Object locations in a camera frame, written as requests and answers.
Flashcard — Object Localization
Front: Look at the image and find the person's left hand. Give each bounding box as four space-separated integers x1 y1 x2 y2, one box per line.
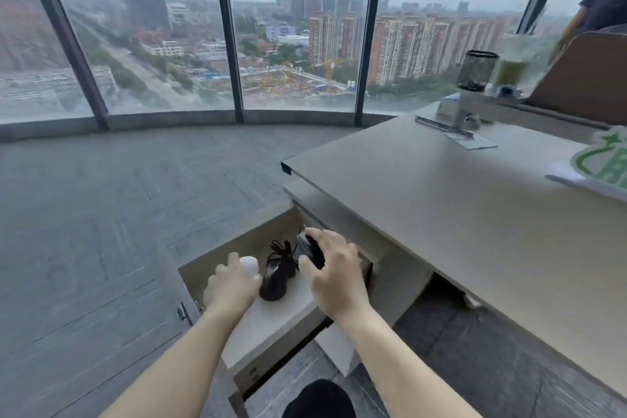
202 262 263 321

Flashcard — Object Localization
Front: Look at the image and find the person's right hand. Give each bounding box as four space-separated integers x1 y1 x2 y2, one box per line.
298 228 373 323

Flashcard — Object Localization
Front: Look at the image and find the person's left forearm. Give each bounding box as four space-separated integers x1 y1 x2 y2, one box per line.
98 310 255 418

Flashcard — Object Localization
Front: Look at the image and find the person's right forearm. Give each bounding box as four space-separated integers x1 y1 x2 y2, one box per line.
333 305 485 418

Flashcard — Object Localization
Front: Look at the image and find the beige open drawer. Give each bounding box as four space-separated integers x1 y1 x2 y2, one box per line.
177 207 374 401

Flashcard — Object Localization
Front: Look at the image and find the beige drawer cabinet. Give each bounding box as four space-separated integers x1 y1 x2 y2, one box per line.
284 178 435 377

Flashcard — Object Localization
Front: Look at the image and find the person's black trouser knee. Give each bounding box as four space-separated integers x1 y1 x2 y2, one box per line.
282 379 357 418

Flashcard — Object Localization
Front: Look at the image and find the grey window sill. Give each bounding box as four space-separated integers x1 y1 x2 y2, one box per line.
0 109 398 143

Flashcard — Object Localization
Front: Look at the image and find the grey desk riser shelf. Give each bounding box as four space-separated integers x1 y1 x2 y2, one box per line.
436 88 610 144

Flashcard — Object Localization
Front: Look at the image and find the black mesh pen holder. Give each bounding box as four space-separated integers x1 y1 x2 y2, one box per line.
457 50 500 92

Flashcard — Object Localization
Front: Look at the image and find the plastic cup with green drink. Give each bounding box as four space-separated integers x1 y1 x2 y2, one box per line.
491 34 542 97

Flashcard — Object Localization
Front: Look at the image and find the green and white paper sign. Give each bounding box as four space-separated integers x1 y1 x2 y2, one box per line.
546 125 627 203

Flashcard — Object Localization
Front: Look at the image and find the brown cardboard box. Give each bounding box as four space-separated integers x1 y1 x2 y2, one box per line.
522 23 627 127

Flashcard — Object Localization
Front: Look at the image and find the black corded computer mouse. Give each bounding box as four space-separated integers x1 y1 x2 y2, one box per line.
259 239 299 302

